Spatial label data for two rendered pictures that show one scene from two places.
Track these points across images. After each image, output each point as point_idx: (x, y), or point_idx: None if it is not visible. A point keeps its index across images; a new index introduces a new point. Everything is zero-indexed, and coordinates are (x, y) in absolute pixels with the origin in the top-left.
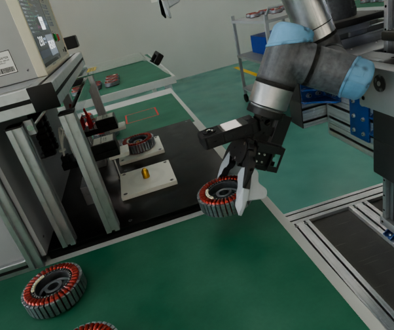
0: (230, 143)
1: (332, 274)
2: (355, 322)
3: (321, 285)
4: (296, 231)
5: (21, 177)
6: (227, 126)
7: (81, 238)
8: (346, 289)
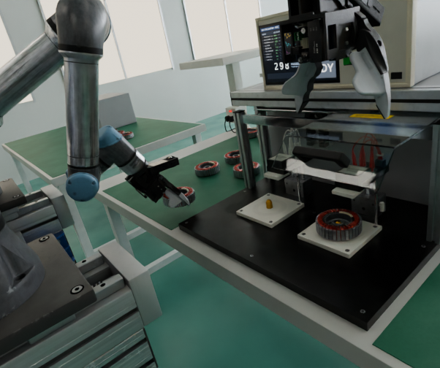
0: (169, 182)
1: (130, 210)
2: (126, 201)
3: (134, 206)
4: (145, 219)
5: (283, 133)
6: (160, 161)
7: (264, 179)
8: (126, 208)
